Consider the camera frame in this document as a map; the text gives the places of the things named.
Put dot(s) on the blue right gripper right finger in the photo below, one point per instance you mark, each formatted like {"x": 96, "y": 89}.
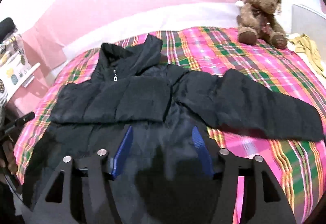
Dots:
{"x": 202, "y": 152}

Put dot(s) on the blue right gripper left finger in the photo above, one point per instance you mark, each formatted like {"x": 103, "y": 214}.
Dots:
{"x": 122, "y": 153}

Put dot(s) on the black puffer jacket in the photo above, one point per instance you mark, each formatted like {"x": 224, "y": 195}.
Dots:
{"x": 68, "y": 177}

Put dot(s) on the person's left hand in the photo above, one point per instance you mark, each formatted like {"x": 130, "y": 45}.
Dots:
{"x": 8, "y": 159}

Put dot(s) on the pineapple print fabric organizer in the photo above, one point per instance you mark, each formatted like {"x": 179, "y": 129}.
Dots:
{"x": 16, "y": 71}

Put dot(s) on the black headrest cushion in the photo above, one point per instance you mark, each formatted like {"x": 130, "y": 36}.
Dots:
{"x": 7, "y": 27}

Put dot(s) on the pink plaid bed sheet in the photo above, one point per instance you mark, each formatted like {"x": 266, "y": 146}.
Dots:
{"x": 298, "y": 165}

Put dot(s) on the brown teddy bear santa hat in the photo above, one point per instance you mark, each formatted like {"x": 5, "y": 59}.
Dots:
{"x": 257, "y": 21}

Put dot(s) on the yellow crumpled cloth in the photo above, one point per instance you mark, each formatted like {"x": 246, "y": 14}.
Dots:
{"x": 303, "y": 44}

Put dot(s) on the white bed guard rail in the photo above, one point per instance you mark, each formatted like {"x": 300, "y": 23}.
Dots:
{"x": 170, "y": 18}

